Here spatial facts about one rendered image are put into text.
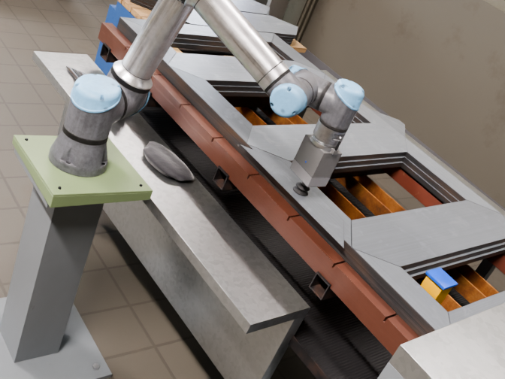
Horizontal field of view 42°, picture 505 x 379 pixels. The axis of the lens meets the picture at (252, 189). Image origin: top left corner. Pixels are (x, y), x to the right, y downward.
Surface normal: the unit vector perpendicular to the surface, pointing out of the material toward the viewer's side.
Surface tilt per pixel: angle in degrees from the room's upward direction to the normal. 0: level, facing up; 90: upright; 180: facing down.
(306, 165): 90
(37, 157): 4
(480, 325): 0
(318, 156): 90
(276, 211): 90
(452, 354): 0
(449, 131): 90
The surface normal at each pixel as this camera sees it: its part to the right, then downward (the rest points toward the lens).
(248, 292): 0.36, -0.80
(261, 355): -0.74, 0.08
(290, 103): -0.33, 0.33
